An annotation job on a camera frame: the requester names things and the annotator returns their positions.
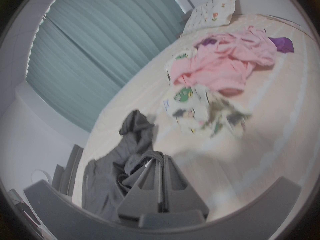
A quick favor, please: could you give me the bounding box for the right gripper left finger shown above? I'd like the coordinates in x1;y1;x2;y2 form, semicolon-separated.
117;155;162;219

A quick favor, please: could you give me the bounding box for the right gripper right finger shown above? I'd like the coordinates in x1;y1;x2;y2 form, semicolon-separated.
160;155;209;219

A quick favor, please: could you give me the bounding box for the black T-shirt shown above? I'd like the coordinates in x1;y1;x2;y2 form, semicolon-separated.
81;110;165;222

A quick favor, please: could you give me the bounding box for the bed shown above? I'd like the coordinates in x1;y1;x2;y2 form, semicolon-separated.
71;0;315;222

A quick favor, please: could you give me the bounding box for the pile of clothes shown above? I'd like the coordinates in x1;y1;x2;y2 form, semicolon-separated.
162;25;295;138

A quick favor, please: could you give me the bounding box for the black chest of drawers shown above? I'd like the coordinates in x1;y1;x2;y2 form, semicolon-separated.
51;144;84;197

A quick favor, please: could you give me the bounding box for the white printed pillow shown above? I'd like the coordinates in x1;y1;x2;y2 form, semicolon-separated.
182;0;238;34

